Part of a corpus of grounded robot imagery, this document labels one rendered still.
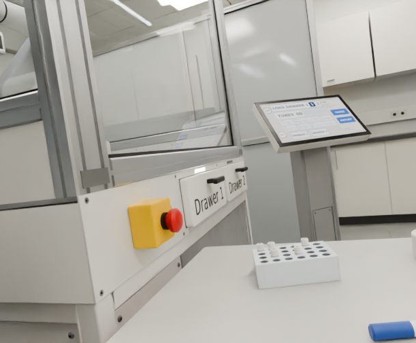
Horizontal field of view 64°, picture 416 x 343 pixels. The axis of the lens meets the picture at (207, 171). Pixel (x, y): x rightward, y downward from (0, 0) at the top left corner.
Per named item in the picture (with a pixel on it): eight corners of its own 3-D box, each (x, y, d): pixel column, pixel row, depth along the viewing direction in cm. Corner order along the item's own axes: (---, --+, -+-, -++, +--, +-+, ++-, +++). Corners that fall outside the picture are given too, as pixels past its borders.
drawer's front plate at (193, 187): (227, 203, 101) (221, 167, 101) (193, 227, 74) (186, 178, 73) (221, 203, 102) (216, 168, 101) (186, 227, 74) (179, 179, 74)
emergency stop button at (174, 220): (186, 229, 56) (182, 205, 56) (177, 235, 53) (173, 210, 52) (170, 229, 57) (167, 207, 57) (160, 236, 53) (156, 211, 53)
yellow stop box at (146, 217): (179, 235, 59) (173, 195, 58) (161, 248, 52) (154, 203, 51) (153, 237, 60) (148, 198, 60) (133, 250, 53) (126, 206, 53)
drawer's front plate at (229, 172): (247, 188, 131) (243, 160, 131) (229, 201, 104) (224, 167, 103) (242, 188, 132) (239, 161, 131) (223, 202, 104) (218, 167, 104)
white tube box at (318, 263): (325, 261, 58) (323, 240, 58) (341, 280, 50) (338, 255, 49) (254, 269, 59) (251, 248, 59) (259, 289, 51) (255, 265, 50)
